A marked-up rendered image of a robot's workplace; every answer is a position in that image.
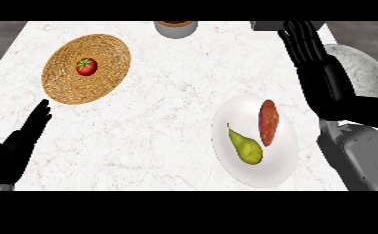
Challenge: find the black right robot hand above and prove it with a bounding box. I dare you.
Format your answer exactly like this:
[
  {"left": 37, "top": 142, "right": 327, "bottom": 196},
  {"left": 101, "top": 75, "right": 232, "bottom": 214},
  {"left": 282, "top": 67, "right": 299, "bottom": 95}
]
[{"left": 277, "top": 20, "right": 378, "bottom": 126}]

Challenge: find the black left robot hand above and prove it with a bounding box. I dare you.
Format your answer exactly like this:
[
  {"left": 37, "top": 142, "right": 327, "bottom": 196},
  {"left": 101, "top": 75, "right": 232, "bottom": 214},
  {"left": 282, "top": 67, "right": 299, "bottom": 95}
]
[{"left": 0, "top": 98, "right": 54, "bottom": 186}]

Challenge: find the white plate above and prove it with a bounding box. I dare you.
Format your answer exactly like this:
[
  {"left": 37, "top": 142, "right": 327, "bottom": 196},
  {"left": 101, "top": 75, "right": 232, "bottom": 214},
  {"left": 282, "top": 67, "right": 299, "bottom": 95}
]
[{"left": 212, "top": 93, "right": 300, "bottom": 189}]

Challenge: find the woven wicker bowl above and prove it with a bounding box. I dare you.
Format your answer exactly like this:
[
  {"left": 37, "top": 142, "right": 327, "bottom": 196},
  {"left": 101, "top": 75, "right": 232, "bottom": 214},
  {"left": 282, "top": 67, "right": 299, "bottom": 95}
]
[{"left": 40, "top": 33, "right": 133, "bottom": 106}]

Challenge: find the green pear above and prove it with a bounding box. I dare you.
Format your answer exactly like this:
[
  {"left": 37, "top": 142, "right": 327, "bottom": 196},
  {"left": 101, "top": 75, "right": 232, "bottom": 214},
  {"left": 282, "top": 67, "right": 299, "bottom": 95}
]
[{"left": 226, "top": 122, "right": 265, "bottom": 166}]

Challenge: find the grey marbled round object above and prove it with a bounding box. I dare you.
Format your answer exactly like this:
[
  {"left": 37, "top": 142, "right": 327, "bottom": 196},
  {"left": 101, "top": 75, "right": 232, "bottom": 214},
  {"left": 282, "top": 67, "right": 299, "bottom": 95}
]
[{"left": 322, "top": 43, "right": 378, "bottom": 98}]

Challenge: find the brown sweet potato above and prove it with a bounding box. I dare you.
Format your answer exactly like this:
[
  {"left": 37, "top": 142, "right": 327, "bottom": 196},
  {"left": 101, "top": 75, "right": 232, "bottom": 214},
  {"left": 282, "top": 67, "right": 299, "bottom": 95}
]
[{"left": 257, "top": 99, "right": 281, "bottom": 148}]

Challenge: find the dark grey appliance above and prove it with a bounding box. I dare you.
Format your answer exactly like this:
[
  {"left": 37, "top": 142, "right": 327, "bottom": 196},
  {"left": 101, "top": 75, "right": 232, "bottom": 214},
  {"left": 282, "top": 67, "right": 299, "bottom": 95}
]
[{"left": 250, "top": 20, "right": 328, "bottom": 32}]

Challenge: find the red tomato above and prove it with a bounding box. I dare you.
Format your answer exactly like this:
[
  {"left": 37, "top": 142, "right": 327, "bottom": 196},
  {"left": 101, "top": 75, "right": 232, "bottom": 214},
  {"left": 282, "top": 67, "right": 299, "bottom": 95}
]
[{"left": 76, "top": 57, "right": 99, "bottom": 77}]

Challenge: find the grey pot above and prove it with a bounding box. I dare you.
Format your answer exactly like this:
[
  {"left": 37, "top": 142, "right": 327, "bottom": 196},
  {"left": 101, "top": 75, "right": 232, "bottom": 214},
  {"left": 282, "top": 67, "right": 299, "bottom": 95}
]
[{"left": 154, "top": 20, "right": 200, "bottom": 40}]

